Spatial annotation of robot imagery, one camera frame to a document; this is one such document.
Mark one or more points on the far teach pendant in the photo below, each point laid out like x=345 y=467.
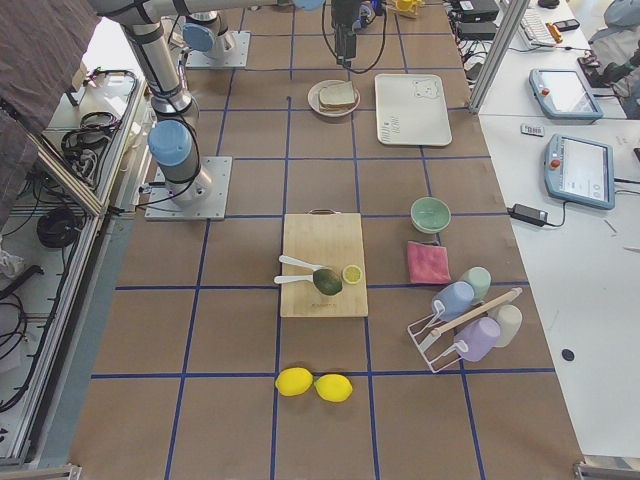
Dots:
x=563 y=95

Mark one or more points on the teach pendant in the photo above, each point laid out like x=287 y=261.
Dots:
x=580 y=171
x=563 y=95

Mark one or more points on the white round plate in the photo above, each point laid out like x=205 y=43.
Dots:
x=312 y=97

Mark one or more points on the white plastic spoon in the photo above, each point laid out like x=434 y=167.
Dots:
x=285 y=279

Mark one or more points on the yellow lemon left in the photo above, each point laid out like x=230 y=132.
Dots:
x=293 y=381

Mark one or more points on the bread slice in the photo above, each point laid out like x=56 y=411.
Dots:
x=338 y=94
x=336 y=109

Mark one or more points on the green avocado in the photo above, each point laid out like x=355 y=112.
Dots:
x=327 y=281

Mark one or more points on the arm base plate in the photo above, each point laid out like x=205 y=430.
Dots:
x=205 y=199
x=240 y=47

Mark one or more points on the cream cup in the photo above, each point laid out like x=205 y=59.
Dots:
x=509 y=318

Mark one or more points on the near teach pendant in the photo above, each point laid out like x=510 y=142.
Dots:
x=580 y=171

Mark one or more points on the yellow lemon right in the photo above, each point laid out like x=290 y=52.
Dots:
x=335 y=388

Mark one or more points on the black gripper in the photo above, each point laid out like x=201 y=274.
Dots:
x=344 y=14

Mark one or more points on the black adapter on desk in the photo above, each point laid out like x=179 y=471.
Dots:
x=528 y=214

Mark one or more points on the white plastic fork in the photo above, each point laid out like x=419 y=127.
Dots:
x=284 y=259

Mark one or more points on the pink cloth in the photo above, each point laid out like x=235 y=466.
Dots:
x=427 y=264

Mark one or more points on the yellow cup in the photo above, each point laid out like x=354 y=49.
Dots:
x=406 y=8

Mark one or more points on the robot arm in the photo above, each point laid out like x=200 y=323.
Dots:
x=210 y=37
x=172 y=141

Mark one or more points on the yellow lemon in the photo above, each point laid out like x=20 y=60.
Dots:
x=293 y=381
x=335 y=388

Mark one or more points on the white wire cup rack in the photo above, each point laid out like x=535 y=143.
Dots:
x=434 y=339

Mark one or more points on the purple cup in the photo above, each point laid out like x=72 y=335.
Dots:
x=477 y=339

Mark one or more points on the blue cup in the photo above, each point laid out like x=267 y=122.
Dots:
x=452 y=301

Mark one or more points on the cream bear tray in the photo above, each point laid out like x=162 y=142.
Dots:
x=411 y=110

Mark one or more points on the green bowl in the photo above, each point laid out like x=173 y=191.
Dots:
x=430 y=215

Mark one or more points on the wooden cutting board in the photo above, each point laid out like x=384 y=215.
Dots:
x=332 y=240

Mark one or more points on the aluminium frame post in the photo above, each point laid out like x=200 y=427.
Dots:
x=505 y=33

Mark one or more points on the lemon half slice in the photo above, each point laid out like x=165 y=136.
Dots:
x=352 y=274

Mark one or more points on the green cup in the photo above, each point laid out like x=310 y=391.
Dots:
x=479 y=278

